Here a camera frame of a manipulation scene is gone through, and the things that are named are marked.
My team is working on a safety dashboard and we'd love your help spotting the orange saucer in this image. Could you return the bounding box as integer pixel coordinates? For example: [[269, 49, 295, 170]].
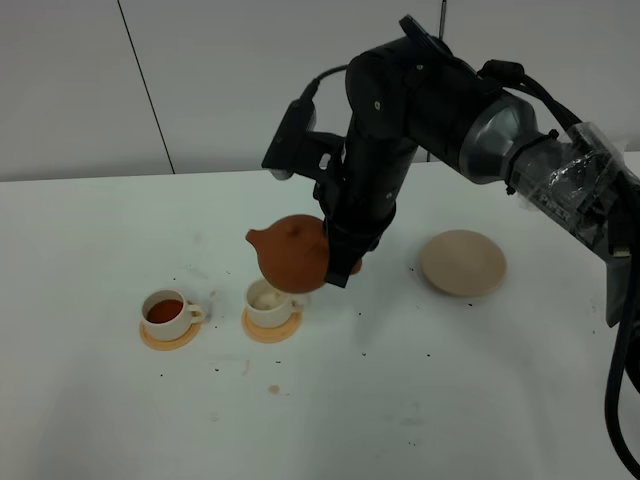
[[139, 321, 201, 351], [241, 307, 303, 344]]

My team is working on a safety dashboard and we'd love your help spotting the black camera cable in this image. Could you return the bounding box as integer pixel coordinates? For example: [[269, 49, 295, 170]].
[[299, 63, 351, 104]]

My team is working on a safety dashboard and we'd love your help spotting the brown clay teapot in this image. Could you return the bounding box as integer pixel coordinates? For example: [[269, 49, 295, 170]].
[[246, 214, 362, 294]]

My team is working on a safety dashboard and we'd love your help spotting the left white teacup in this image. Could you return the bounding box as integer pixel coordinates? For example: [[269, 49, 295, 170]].
[[141, 289, 206, 342]]

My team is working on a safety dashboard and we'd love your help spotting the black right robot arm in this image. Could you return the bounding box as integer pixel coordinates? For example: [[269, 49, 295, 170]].
[[314, 17, 639, 475]]

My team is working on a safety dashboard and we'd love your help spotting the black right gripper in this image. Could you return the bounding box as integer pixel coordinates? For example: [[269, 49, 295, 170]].
[[314, 118, 417, 288]]

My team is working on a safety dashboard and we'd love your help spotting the white teacup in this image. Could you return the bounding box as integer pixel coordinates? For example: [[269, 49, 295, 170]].
[[141, 289, 206, 342], [244, 279, 310, 329]]

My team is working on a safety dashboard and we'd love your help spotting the right white teacup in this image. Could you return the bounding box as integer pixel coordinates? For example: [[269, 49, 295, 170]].
[[244, 279, 310, 329]]

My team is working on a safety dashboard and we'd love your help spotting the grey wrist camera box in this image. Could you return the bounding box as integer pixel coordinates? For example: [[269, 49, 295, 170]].
[[261, 98, 344, 183]]

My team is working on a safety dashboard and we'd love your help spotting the left orange saucer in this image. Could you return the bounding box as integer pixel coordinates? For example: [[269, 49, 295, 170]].
[[139, 321, 201, 351]]

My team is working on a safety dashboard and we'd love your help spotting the right orange saucer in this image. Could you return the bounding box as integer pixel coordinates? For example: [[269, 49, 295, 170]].
[[241, 307, 303, 344]]

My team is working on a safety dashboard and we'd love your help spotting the beige round teapot coaster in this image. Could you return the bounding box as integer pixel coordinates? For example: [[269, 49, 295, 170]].
[[419, 230, 507, 298]]

